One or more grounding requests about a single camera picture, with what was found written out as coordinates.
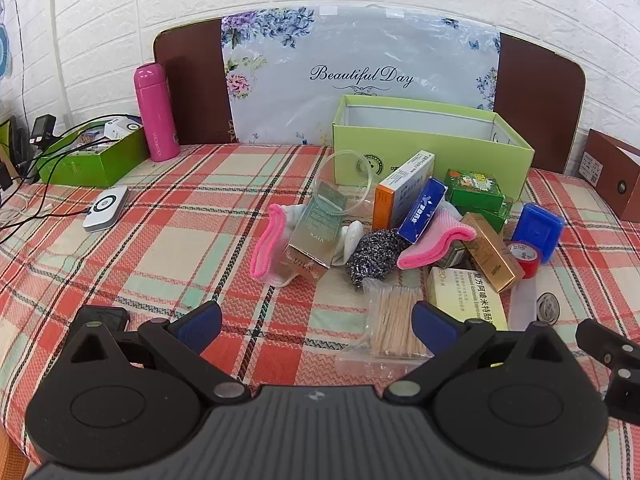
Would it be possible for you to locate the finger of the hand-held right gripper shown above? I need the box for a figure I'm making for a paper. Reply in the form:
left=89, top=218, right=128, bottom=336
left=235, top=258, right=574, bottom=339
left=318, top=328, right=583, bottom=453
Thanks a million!
left=575, top=317, right=640, bottom=416

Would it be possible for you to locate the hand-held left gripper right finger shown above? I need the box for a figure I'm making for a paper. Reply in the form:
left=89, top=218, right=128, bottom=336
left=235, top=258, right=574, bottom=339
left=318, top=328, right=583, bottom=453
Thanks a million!
left=385, top=301, right=573, bottom=407

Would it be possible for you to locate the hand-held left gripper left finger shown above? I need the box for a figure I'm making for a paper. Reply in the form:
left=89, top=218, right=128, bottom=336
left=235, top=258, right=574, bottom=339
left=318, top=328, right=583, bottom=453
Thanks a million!
left=67, top=301, right=251, bottom=403

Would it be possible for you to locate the bag of toothpicks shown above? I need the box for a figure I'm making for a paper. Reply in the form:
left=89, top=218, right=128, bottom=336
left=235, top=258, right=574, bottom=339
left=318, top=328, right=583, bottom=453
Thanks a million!
left=335, top=280, right=436, bottom=376

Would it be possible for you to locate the yellow white medicine box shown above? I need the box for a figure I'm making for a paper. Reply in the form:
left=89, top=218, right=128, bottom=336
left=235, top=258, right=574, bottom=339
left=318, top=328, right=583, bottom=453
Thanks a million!
left=427, top=266, right=510, bottom=332

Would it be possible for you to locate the pink white glove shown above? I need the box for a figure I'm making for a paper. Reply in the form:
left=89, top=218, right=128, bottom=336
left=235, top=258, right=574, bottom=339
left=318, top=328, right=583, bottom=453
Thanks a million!
left=397, top=212, right=478, bottom=271
left=251, top=204, right=366, bottom=288

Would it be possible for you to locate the clear packet with round badge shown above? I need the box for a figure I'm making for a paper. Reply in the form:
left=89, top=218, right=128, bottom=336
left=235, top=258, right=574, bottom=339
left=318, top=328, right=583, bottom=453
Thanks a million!
left=507, top=277, right=561, bottom=333

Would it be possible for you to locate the steel wool scrubber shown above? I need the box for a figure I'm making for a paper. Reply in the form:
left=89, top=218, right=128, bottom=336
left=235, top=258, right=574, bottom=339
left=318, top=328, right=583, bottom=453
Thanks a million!
left=346, top=232, right=412, bottom=281

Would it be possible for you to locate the gold narrow box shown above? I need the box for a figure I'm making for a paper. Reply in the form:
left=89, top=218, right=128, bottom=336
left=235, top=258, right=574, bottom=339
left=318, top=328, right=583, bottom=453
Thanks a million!
left=460, top=212, right=526, bottom=293

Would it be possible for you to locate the blue white small box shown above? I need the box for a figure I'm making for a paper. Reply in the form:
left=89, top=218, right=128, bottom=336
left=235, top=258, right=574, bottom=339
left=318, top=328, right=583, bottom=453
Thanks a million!
left=398, top=177, right=448, bottom=243

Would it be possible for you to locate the red tape roll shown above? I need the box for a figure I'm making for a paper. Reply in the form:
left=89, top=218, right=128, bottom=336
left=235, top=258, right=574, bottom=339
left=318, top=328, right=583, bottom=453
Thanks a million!
left=507, top=241, right=543, bottom=279

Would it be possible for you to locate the green printed box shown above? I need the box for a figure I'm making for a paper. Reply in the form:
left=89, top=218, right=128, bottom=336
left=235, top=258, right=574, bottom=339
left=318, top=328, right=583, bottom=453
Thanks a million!
left=480, top=200, right=516, bottom=233
left=444, top=169, right=506, bottom=212

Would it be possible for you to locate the orange white medicine box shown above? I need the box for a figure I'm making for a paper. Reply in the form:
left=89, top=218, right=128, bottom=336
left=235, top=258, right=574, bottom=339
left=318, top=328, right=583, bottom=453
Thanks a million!
left=372, top=150, right=435, bottom=231

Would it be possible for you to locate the blue plastic case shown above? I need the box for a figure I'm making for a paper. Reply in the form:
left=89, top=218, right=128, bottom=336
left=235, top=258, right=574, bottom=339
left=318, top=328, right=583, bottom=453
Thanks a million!
left=511, top=203, right=565, bottom=263

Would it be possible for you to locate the silver gold cosmetic box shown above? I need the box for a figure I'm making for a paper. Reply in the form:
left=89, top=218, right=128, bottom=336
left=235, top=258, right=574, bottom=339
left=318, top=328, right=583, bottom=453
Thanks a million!
left=286, top=180, right=348, bottom=283

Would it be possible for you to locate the clear plastic cup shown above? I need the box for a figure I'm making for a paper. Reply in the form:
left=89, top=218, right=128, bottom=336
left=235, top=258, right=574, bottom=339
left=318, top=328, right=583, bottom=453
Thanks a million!
left=314, top=150, right=388, bottom=221

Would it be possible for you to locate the light green cardboard box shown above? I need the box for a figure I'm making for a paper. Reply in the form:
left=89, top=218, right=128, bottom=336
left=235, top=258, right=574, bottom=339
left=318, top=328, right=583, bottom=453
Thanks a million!
left=332, top=94, right=536, bottom=201

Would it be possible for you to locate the black phone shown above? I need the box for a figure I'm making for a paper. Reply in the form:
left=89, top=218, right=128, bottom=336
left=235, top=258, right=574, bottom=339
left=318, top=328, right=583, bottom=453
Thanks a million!
left=80, top=305, right=132, bottom=333

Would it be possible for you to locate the plaid bed sheet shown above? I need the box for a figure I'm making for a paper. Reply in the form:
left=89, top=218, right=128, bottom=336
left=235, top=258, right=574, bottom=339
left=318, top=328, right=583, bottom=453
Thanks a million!
left=0, top=142, right=640, bottom=466

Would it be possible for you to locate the white power bank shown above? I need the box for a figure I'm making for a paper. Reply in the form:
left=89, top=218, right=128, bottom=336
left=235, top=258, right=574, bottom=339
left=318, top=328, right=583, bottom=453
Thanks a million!
left=81, top=186, right=130, bottom=233

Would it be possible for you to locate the brown cardboard box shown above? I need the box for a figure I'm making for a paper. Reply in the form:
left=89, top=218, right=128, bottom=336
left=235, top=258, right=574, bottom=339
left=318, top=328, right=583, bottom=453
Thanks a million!
left=580, top=129, right=640, bottom=222

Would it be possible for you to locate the dark green cardboard box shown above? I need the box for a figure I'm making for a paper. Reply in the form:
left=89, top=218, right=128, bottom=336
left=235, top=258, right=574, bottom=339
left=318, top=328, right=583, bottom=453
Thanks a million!
left=37, top=119, right=150, bottom=186

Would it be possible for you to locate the white blue device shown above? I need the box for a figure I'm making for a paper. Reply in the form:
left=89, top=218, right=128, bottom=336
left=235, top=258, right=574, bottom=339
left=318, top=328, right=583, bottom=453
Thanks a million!
left=104, top=116, right=144, bottom=139

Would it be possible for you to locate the pink thermos bottle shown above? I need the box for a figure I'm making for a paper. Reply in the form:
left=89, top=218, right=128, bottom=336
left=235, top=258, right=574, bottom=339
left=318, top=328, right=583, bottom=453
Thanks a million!
left=132, top=62, right=181, bottom=163

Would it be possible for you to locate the brown headboard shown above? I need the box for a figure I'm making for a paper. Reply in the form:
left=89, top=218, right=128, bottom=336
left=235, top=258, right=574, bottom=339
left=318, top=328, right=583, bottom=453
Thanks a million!
left=152, top=24, right=587, bottom=176

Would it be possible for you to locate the floral plastic package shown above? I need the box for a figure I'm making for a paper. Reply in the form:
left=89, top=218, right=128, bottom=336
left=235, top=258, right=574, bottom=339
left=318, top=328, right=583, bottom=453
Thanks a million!
left=220, top=4, right=502, bottom=146

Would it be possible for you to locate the black charger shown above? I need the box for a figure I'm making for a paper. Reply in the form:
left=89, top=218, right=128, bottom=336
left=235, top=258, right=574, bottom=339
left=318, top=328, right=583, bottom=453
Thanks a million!
left=30, top=115, right=57, bottom=148

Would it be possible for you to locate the black cable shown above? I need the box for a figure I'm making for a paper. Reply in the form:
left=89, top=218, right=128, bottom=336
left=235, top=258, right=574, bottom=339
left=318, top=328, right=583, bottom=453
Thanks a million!
left=0, top=120, right=116, bottom=233

